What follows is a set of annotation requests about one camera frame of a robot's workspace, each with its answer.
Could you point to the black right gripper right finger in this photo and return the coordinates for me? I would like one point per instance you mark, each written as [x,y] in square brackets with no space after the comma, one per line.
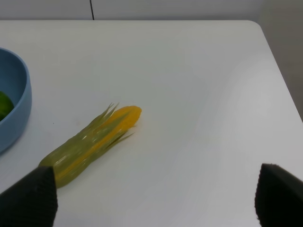
[278,198]

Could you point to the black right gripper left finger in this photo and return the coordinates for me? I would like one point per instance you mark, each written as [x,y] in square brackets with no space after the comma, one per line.
[30,202]

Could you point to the green lime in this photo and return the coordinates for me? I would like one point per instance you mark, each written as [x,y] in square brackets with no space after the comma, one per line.
[6,105]

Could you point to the blue plastic bowl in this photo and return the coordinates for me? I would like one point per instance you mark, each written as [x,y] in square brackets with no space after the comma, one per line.
[15,83]

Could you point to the corn cob with husk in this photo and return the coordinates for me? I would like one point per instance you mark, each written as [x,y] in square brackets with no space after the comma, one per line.
[108,129]

